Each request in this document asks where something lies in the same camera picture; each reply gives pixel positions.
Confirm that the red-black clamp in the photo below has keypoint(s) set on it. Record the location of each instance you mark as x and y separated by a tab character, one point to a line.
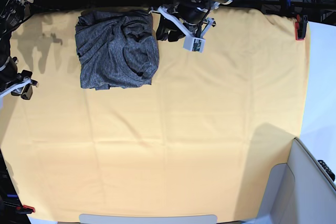
301	26
24	210

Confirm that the red-black clamp right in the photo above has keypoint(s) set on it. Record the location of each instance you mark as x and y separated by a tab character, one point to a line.
301	26

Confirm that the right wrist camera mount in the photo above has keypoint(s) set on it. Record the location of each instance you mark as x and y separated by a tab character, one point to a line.
18	85

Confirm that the grey long-sleeve shirt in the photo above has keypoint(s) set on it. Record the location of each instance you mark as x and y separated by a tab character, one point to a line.
116	49

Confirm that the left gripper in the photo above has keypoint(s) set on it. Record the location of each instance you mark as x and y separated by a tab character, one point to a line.
192	12

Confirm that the yellow table cloth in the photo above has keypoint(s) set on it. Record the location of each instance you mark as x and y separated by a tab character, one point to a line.
201	139

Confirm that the white plastic bin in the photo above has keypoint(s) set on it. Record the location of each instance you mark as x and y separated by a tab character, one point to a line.
298	191

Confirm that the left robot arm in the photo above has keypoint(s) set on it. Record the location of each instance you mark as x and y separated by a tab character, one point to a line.
191	14

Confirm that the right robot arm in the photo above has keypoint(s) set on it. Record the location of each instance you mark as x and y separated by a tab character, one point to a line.
12	16

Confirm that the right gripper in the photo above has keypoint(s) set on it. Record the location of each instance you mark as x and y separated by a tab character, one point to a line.
9	74

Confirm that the red-black clamp left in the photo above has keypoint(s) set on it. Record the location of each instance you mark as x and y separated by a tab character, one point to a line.
24	210

